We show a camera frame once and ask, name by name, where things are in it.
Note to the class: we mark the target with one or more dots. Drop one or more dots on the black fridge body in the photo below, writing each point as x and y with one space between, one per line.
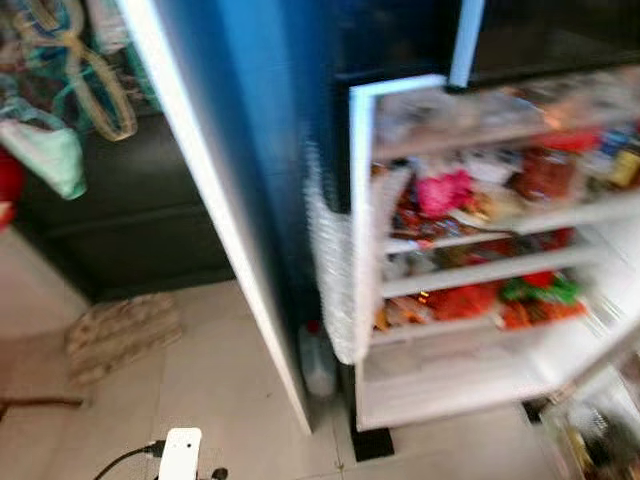
560 35

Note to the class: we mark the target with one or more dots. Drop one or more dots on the black low cabinet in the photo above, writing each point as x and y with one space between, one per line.
130 230

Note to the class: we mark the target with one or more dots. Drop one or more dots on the clear plastic bottle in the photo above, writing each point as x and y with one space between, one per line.
318 365

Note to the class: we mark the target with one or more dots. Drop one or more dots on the yellow label bottle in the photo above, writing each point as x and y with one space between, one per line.
625 168

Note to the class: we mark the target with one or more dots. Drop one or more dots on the dark red jar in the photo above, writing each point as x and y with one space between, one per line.
545 175

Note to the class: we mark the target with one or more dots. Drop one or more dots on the clear bubble wrap sheet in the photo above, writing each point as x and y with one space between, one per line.
332 260

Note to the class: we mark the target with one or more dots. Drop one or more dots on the green food packet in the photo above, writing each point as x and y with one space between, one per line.
540 290

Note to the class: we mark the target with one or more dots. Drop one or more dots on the beige woven doormat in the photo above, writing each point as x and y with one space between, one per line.
125 338

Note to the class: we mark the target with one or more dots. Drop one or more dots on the pink food packet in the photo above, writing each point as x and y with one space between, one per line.
445 192

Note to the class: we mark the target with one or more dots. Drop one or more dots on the black fridge foot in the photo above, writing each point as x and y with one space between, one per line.
372 443

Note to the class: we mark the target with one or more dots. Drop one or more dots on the mint green hanging bag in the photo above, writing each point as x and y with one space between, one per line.
50 160

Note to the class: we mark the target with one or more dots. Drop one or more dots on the red food packet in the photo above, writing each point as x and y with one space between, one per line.
465 302

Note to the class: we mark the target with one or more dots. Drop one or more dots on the blue fridge door white edge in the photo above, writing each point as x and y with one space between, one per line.
250 150

